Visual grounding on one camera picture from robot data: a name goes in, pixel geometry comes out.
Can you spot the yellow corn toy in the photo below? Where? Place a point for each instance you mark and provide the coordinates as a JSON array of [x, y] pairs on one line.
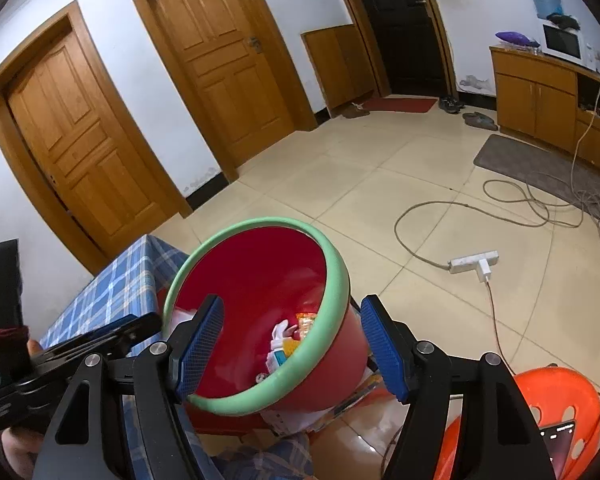
[[289, 346]]

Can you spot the middle wooden door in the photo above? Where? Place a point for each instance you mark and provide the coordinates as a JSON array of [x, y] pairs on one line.
[[233, 71]]

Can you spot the purple object on cabinet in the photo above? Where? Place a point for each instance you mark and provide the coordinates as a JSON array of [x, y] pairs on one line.
[[517, 39]]

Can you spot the white teal paper box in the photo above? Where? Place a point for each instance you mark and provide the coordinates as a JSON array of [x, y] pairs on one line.
[[275, 359]]

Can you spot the wooden door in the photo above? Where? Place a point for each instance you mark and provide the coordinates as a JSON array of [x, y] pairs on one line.
[[233, 71], [74, 147]]

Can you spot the red door mat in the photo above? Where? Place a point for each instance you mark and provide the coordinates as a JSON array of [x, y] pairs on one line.
[[400, 105]]

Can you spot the smartphone on stool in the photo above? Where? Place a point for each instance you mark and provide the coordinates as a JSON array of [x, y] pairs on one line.
[[558, 441]]

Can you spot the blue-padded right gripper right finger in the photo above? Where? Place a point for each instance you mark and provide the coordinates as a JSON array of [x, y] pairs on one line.
[[498, 439]]

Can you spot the orange plastic stool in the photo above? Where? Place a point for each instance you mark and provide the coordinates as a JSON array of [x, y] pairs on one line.
[[556, 394]]

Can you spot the white power strip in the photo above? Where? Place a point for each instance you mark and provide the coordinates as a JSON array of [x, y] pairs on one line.
[[480, 263]]

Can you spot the grey floor mat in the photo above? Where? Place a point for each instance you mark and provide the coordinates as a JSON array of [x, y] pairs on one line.
[[547, 171]]

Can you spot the red bin with green rim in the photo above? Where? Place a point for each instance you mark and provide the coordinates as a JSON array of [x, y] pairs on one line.
[[266, 271]]

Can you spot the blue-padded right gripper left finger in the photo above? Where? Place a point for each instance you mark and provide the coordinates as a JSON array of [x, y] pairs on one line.
[[87, 437]]

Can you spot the blue plaid tablecloth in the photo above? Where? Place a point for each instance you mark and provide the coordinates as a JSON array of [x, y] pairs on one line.
[[129, 285]]

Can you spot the white microwave oven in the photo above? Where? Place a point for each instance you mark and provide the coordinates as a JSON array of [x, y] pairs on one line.
[[566, 44]]

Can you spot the orange snack packet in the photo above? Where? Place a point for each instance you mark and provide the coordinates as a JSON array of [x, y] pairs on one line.
[[305, 322]]

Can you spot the wooden sideboard cabinet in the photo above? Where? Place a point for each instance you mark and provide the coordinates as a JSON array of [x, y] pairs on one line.
[[551, 101]]

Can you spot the dark entrance door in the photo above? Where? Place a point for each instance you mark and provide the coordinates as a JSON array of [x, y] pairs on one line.
[[407, 45]]

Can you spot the grey slippers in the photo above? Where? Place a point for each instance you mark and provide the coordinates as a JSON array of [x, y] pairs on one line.
[[480, 121]]

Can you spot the white garlic toy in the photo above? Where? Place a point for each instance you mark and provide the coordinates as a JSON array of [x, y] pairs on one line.
[[281, 332]]

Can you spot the dark shoes by door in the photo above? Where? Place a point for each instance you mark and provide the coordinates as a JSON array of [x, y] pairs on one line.
[[451, 106]]

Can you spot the left wooden door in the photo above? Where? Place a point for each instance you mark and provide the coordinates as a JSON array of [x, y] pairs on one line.
[[74, 147]]

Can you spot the low wooden wall panel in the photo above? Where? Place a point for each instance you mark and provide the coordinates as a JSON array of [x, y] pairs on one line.
[[341, 65]]

